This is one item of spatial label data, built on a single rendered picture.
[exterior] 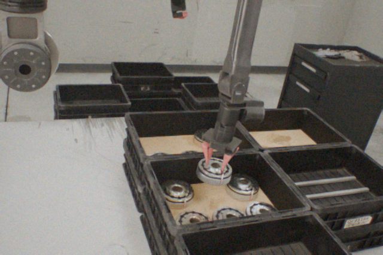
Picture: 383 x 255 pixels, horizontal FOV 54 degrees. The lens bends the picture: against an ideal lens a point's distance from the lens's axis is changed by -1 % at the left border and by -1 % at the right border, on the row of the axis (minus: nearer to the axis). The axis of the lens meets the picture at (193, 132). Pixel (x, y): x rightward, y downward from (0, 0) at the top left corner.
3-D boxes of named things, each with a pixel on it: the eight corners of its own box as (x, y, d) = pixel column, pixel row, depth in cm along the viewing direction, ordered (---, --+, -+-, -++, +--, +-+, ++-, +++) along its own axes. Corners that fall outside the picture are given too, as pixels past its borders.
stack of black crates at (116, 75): (115, 136, 273) (118, 77, 251) (108, 116, 297) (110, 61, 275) (168, 133, 288) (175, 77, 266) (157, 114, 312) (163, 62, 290)
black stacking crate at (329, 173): (301, 241, 109) (313, 211, 104) (254, 179, 133) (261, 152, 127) (401, 222, 123) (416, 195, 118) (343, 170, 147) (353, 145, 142)
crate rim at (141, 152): (142, 165, 114) (143, 158, 113) (123, 118, 138) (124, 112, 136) (259, 156, 128) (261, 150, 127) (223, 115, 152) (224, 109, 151)
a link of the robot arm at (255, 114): (219, 76, 106) (234, 82, 98) (255, 78, 110) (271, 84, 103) (214, 118, 109) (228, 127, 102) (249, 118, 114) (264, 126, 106)
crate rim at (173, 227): (172, 237, 90) (173, 230, 89) (142, 165, 114) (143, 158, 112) (310, 216, 104) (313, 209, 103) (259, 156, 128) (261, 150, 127)
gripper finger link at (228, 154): (212, 158, 117) (218, 132, 113) (233, 167, 115) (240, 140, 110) (203, 168, 112) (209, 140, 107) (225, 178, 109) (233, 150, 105)
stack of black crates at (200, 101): (186, 163, 256) (196, 102, 235) (172, 139, 280) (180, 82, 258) (239, 158, 271) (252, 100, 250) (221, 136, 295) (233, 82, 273)
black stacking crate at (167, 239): (167, 265, 95) (173, 231, 89) (140, 191, 118) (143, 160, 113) (300, 241, 109) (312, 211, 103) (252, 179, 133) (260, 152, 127)
